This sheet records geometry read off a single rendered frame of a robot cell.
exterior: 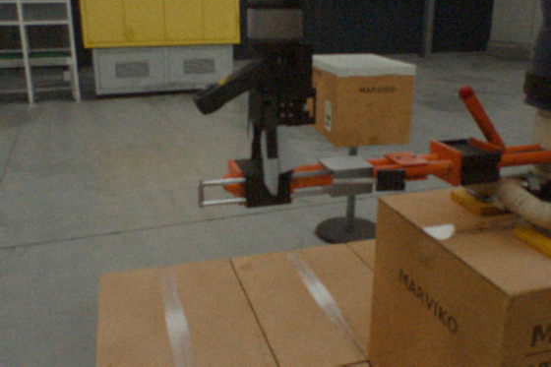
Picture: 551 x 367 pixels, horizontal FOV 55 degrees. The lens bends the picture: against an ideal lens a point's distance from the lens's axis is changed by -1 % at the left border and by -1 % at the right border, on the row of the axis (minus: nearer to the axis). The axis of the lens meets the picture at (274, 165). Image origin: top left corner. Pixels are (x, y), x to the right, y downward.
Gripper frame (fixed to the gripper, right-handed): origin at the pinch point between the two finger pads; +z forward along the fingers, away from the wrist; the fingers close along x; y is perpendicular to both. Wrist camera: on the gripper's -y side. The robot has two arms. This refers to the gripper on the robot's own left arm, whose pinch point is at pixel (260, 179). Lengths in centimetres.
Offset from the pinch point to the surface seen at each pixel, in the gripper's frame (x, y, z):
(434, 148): 3.0, 31.0, -1.8
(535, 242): -9.4, 43.3, 11.6
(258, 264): 73, 18, 53
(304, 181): -2.6, 6.0, 0.0
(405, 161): -1.7, 23.0, -1.3
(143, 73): 721, 16, 74
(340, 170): -2.7, 11.7, -1.2
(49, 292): 174, -59, 108
